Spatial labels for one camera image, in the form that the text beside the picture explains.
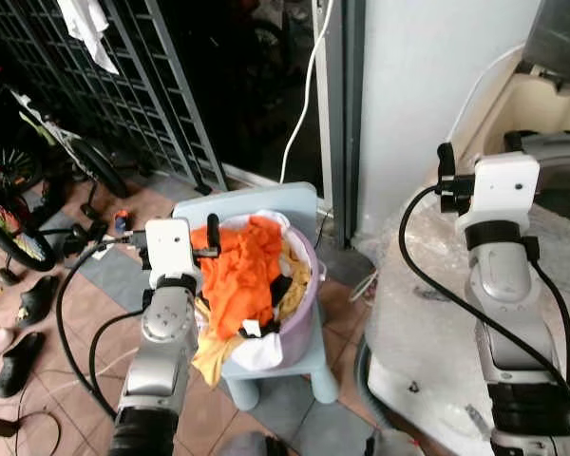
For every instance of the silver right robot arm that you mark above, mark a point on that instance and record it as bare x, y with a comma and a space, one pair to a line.
513, 323

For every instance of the white hanging cloth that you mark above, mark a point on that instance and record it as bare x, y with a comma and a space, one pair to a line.
87, 27

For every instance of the black bicycle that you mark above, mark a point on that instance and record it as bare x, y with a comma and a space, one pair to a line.
9, 228

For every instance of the small orange blue object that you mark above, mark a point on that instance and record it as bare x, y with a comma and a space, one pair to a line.
122, 221

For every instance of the black metal grid gate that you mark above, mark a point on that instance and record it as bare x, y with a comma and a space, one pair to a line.
95, 95

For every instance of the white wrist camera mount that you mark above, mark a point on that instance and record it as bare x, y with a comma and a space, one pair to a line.
502, 188
167, 249

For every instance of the grey robot right foot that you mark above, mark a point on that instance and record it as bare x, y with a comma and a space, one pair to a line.
394, 444

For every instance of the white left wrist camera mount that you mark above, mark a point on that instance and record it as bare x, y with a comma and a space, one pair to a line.
167, 249

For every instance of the orange garment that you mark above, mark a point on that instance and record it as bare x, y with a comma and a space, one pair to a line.
242, 275

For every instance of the black shoe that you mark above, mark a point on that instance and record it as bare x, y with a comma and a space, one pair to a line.
19, 366
40, 299

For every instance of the yellow garment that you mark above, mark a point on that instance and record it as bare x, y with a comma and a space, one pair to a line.
214, 359

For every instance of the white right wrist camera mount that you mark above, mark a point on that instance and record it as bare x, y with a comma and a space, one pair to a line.
502, 188

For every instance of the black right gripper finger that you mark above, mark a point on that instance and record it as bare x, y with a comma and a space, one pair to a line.
446, 163
512, 142

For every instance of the dark wall cabinet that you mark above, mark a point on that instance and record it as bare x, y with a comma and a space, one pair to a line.
560, 28

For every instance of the white garment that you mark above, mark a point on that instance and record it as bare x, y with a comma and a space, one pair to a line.
261, 353

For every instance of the grey door frame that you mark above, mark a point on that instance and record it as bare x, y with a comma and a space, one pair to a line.
340, 114

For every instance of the grey top-load washing machine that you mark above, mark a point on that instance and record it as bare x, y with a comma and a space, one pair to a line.
427, 342

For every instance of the purple plastic laundry basin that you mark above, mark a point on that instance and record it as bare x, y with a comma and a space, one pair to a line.
299, 323

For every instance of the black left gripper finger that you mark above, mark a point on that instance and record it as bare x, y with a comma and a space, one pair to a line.
213, 231

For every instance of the light blue plastic stool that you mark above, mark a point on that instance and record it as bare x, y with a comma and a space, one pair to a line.
290, 198

